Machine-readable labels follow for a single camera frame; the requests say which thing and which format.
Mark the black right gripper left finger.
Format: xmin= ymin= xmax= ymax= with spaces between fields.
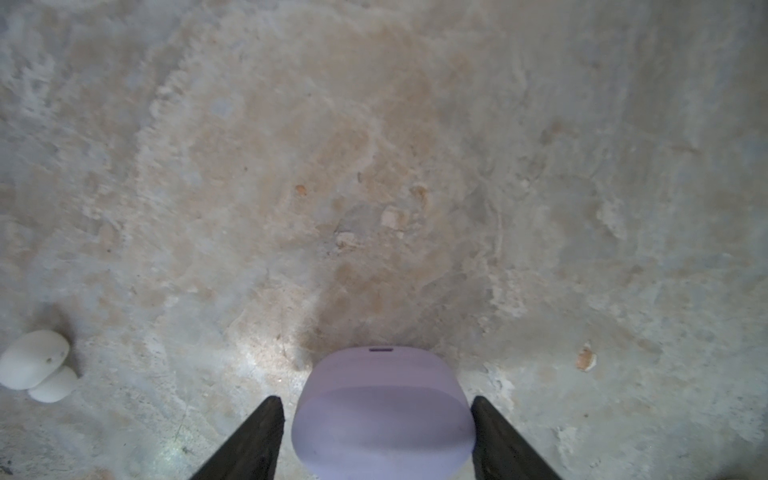
xmin=190 ymin=396 xmax=285 ymax=480

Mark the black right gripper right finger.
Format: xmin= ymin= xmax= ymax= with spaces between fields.
xmin=471 ymin=396 xmax=561 ymax=480

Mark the purple earbud charging case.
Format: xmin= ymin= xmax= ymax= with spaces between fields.
xmin=291 ymin=346 xmax=476 ymax=479

